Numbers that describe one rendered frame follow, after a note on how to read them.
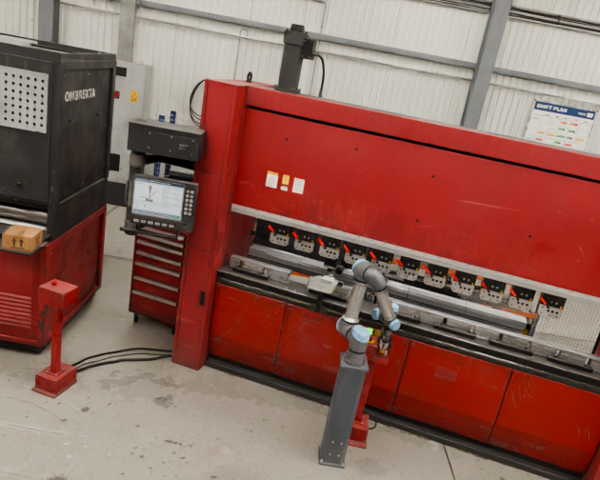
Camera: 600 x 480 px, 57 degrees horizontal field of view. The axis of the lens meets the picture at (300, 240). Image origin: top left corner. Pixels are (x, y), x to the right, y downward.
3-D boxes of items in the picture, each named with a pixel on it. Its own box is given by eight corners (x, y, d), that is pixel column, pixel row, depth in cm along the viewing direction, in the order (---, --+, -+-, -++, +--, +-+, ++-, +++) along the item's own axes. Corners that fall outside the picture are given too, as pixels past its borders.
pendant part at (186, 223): (129, 223, 395) (132, 173, 384) (133, 218, 407) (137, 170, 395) (191, 233, 398) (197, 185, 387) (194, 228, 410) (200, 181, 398)
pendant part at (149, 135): (117, 238, 401) (127, 121, 375) (127, 228, 425) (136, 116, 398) (187, 250, 405) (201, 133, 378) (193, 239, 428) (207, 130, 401)
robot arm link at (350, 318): (344, 343, 360) (366, 265, 344) (332, 331, 372) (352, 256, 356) (359, 342, 366) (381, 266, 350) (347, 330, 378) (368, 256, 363)
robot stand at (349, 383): (344, 469, 377) (369, 370, 353) (318, 464, 377) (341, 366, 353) (343, 450, 394) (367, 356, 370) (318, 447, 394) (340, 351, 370)
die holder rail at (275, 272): (229, 267, 448) (230, 255, 445) (231, 265, 453) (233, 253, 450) (287, 283, 437) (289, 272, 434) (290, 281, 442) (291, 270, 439)
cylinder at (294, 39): (270, 89, 404) (281, 20, 389) (281, 89, 427) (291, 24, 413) (313, 98, 397) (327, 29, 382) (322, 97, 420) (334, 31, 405)
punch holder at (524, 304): (507, 306, 391) (513, 285, 386) (506, 302, 399) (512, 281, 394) (529, 311, 388) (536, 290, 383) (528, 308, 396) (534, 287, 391)
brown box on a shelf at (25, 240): (-14, 248, 375) (-14, 230, 371) (7, 236, 399) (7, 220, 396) (30, 255, 376) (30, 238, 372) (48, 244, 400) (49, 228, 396)
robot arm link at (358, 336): (354, 353, 350) (359, 334, 346) (343, 342, 361) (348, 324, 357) (370, 351, 356) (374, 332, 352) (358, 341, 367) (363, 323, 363)
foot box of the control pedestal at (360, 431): (339, 443, 402) (342, 429, 398) (341, 422, 426) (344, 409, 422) (366, 450, 400) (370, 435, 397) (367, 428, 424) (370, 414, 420)
